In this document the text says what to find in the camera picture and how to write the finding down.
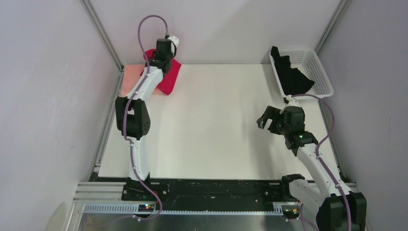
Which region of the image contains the red t shirt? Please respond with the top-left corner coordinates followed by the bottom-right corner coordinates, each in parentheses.
top-left (134, 49), bottom-right (181, 99)

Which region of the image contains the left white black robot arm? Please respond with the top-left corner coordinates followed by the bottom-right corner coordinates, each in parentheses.
top-left (115, 36), bottom-right (181, 200)

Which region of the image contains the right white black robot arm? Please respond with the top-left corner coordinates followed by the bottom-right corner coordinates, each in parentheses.
top-left (256, 106), bottom-right (367, 231)

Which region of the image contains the folded pink t shirt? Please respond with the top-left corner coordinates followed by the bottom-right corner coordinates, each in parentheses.
top-left (119, 64), bottom-right (163, 100)

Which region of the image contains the black t shirt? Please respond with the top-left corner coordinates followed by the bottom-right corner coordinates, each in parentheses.
top-left (270, 46), bottom-right (315, 95)

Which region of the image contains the white plastic basket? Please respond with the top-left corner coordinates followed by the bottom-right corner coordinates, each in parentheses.
top-left (269, 48), bottom-right (334, 98)

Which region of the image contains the right controller board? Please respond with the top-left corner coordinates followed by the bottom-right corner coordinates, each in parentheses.
top-left (281, 208), bottom-right (300, 222)

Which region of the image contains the controller board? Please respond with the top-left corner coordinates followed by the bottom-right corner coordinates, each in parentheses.
top-left (138, 204), bottom-right (155, 213)
top-left (281, 208), bottom-right (300, 222)

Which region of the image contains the left controller board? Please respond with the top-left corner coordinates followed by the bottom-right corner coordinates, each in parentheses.
top-left (138, 204), bottom-right (155, 213)

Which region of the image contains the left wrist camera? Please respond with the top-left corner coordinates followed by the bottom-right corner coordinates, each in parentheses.
top-left (165, 35), bottom-right (179, 57)

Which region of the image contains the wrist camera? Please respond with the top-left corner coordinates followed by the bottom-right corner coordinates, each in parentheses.
top-left (280, 95), bottom-right (300, 114)
top-left (165, 35), bottom-right (179, 57)

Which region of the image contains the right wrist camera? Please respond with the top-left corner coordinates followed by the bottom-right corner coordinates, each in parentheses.
top-left (280, 95), bottom-right (300, 114)

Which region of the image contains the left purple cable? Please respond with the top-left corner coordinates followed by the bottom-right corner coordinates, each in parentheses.
top-left (122, 15), bottom-right (169, 222)

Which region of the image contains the purple cable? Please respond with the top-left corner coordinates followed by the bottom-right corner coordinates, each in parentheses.
top-left (122, 15), bottom-right (169, 222)
top-left (287, 93), bottom-right (353, 231)

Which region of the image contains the left aluminium frame post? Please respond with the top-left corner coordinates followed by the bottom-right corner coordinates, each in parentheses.
top-left (79, 0), bottom-right (124, 71)

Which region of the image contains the aluminium frame post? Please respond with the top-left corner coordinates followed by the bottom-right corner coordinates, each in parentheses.
top-left (314, 0), bottom-right (351, 54)
top-left (79, 0), bottom-right (124, 71)

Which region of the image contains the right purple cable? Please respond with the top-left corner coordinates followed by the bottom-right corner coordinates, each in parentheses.
top-left (287, 93), bottom-right (353, 231)

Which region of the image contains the right aluminium frame post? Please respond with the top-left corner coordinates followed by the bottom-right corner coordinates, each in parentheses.
top-left (314, 0), bottom-right (351, 54)

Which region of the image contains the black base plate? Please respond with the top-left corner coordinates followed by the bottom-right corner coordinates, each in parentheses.
top-left (121, 178), bottom-right (296, 212)

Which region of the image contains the grey slotted cable duct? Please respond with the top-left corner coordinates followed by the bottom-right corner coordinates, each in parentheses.
top-left (83, 204), bottom-right (284, 216)

